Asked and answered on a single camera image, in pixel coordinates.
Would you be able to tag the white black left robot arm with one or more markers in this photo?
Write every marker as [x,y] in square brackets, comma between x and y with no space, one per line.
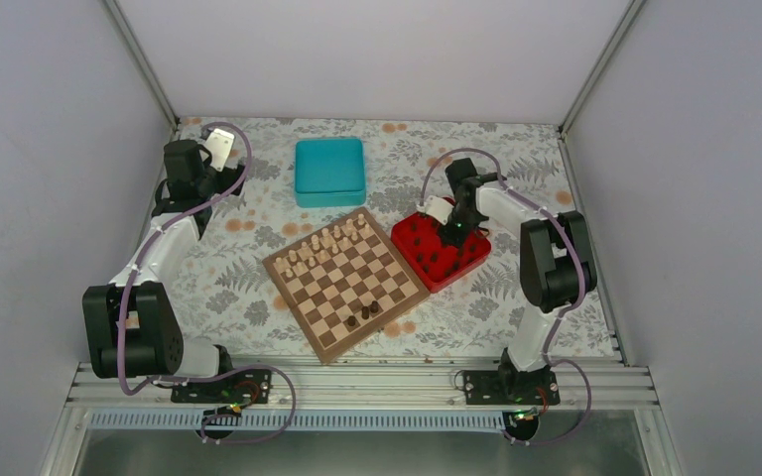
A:
[131,326]

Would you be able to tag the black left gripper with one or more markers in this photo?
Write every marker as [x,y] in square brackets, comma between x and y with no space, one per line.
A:
[232,179]

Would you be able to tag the aluminium corner post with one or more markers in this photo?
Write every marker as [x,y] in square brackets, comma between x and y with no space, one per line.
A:
[135,50]
[625,23]

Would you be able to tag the aluminium front rail frame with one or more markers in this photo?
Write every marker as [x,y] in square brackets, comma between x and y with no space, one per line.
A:
[407,385]

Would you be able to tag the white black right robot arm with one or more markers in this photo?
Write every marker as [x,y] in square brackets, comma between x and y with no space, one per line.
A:
[556,270]

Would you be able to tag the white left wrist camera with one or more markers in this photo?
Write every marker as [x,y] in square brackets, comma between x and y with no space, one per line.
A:
[219,143]

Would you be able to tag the teal plastic box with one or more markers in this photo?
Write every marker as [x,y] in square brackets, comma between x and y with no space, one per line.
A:
[330,172]

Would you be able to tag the right aluminium corner post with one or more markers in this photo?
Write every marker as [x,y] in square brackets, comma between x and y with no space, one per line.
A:
[625,23]

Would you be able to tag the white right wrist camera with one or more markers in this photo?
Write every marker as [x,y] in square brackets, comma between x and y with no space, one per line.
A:
[437,208]

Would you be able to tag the wooden chess board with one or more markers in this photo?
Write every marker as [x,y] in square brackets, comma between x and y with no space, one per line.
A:
[323,289]

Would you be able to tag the floral patterned table mat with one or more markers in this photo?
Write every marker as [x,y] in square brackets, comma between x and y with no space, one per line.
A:
[223,294]

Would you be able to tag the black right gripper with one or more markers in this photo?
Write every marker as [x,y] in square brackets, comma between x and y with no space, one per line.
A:
[453,238]

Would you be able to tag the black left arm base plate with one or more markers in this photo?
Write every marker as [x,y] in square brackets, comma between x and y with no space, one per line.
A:
[241,389]

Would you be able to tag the red plastic tray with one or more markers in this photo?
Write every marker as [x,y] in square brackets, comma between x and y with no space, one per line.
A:
[416,238]

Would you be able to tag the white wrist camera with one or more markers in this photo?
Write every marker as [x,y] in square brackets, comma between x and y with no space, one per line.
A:
[219,143]
[437,208]

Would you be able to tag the left aluminium corner post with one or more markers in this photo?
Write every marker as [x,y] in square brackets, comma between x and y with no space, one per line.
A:
[135,50]

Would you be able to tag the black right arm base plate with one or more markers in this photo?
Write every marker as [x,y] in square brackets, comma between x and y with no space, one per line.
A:
[496,388]

